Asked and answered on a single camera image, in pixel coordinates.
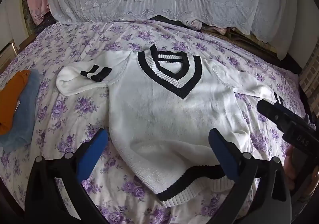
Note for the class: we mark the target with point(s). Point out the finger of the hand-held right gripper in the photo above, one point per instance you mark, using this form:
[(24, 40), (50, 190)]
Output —
[(273, 111)]

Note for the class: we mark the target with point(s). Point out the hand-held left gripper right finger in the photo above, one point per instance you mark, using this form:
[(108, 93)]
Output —
[(224, 154)]

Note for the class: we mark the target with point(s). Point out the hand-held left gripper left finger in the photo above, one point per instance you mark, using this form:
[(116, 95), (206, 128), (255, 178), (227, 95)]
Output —
[(93, 150)]

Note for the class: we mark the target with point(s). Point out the white sweater with black trim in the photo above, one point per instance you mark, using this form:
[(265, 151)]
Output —
[(162, 114)]

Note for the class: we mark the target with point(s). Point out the person's right hand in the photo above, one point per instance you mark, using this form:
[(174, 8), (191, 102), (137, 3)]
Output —
[(289, 164)]

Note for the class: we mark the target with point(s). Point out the purple floral bed sheet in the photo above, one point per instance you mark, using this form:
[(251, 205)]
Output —
[(74, 119)]

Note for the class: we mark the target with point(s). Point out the brown checked curtain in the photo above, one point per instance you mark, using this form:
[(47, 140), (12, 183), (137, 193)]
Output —
[(311, 74)]

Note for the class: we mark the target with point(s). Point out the light blue garment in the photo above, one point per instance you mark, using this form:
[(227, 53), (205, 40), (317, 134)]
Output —
[(26, 116)]

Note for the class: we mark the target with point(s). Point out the orange garment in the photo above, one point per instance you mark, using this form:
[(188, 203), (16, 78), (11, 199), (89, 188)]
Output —
[(11, 99)]

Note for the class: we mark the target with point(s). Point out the light wooden cabinet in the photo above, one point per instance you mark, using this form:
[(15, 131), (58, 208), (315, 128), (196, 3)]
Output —
[(6, 47)]

